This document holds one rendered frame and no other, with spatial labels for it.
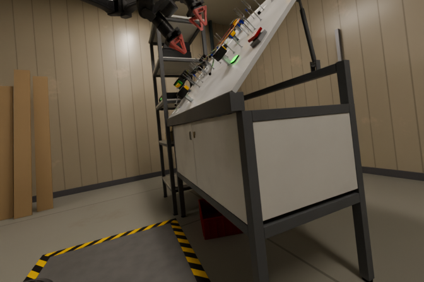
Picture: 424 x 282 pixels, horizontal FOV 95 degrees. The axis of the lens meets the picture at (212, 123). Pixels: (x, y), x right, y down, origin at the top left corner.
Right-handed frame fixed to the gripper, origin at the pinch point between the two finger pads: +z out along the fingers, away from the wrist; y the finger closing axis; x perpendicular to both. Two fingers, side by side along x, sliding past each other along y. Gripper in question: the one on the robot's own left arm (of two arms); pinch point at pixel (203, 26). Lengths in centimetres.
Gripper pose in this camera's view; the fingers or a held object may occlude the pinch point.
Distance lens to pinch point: 103.9
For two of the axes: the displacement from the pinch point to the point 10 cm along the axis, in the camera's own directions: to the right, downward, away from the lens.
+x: -8.2, 4.8, -3.1
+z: 4.5, 8.8, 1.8
